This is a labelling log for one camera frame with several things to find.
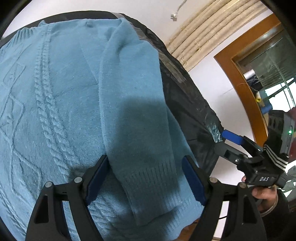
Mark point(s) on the person's right hand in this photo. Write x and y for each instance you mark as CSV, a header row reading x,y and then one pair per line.
x,y
264,193

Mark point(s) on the blue knit sweater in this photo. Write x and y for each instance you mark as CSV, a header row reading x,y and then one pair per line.
x,y
69,92

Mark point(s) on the glass door pane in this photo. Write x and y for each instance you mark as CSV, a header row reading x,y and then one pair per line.
x,y
266,60

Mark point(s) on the small blue object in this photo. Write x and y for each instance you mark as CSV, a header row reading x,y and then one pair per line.
x,y
266,109

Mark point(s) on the person's right forearm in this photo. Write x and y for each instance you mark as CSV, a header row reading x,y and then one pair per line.
x,y
284,220

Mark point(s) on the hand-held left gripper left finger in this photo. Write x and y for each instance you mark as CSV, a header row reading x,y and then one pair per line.
x,y
96,183

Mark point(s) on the white wall plug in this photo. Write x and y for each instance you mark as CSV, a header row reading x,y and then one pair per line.
x,y
174,16

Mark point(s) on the wooden door frame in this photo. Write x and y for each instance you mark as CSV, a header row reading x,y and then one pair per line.
x,y
242,88

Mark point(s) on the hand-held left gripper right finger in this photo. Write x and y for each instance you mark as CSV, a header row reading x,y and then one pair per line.
x,y
194,183

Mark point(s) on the small yellow object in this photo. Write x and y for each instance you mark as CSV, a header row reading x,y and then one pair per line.
x,y
259,97

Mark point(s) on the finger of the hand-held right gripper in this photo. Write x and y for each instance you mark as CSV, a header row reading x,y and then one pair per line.
x,y
226,150
232,136

